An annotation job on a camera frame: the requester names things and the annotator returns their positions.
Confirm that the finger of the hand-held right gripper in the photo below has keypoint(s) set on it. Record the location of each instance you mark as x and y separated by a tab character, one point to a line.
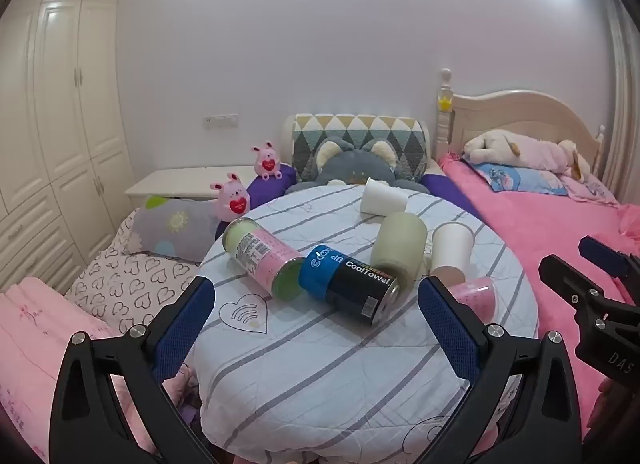
607	253
570	279

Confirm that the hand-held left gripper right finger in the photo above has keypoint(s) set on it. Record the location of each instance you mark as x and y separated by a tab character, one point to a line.
450	331

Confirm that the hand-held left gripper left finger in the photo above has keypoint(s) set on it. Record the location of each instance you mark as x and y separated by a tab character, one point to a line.
182	331

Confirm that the pink plastic cup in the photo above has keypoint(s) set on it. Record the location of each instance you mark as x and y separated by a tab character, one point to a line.
475	296

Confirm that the white paper cup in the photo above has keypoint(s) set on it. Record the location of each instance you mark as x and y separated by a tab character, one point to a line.
451	249

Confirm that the frosted green cup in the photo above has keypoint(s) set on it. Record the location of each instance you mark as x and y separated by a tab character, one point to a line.
397	244

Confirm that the white ceramic cup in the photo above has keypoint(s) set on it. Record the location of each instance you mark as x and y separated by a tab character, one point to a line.
382	199

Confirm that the pink fleece bedspread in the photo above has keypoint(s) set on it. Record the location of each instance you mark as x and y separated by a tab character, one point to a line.
525	234

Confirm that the pink pillow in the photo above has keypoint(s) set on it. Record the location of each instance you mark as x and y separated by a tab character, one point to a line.
590	189

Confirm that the heart print bed sheet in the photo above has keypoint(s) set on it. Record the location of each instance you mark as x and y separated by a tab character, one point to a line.
130	284

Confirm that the grey flower print pillow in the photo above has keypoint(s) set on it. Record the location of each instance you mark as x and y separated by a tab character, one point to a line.
175	224

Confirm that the pink and green canister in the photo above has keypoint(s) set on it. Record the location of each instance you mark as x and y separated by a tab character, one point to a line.
260	256

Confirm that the blue cartoon pillow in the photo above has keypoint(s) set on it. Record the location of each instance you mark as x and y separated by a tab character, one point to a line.
525	179

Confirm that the blue and black canister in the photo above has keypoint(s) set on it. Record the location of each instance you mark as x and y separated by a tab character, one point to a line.
350	284

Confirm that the white curtain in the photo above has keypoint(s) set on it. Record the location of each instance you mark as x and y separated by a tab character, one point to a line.
625	119

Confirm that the striped white tablecloth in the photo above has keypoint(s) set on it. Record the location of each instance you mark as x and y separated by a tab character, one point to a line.
320	369

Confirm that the white and pink plush dog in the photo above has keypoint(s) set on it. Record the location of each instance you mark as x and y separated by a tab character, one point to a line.
520	149

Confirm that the pink rabbit plush toy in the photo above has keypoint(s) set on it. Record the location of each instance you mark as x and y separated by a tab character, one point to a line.
231	199
266	162

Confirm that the white nightstand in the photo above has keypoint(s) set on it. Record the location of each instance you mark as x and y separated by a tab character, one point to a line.
175	179

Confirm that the light pink folded blanket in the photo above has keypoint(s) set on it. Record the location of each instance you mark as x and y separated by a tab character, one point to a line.
30	344

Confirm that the purple cloth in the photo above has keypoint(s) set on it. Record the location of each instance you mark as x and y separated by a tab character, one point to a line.
265	185

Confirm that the cream wooden bed headboard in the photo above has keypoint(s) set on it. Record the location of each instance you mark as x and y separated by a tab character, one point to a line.
500	114

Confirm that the grey cat plush cushion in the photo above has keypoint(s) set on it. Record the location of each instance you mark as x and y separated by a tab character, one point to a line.
350	164

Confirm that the triangle patterned cushion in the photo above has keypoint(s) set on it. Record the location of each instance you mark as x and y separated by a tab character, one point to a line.
350	127

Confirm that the cream wardrobe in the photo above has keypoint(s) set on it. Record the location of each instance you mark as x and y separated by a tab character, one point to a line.
60	94

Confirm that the white wall socket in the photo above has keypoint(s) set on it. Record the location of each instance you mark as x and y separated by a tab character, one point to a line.
220	121

